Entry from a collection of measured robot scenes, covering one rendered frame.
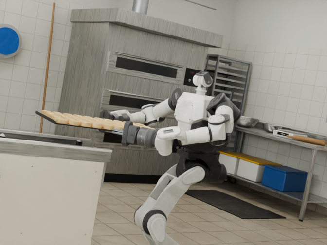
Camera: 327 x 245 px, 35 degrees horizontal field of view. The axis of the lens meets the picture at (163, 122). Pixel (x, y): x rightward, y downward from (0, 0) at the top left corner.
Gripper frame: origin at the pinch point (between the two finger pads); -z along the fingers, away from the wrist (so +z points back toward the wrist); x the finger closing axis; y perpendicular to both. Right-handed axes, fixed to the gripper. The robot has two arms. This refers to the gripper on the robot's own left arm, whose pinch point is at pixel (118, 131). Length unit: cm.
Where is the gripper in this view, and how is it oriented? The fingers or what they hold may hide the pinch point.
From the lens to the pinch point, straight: 246.3
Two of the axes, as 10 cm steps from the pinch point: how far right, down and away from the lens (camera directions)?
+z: 9.4, 1.9, -3.0
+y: -3.1, 0.1, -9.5
